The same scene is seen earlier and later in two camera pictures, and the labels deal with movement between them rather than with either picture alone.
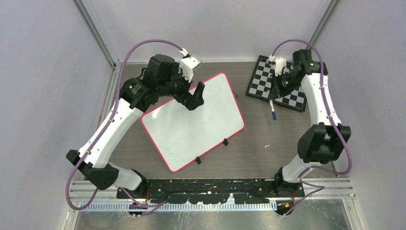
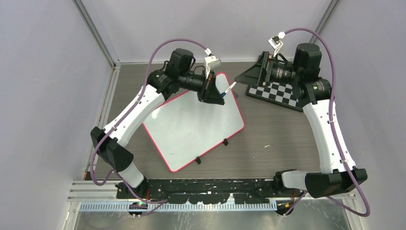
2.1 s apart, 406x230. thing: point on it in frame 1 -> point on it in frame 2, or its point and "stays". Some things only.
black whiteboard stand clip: (198, 160) stays
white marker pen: (271, 105) -> (233, 84)
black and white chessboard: (260, 83) stays
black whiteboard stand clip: (225, 142) stays
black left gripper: (190, 101) -> (209, 93)
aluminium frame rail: (88, 198) stays
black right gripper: (277, 91) -> (262, 69)
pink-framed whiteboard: (180, 135) stays
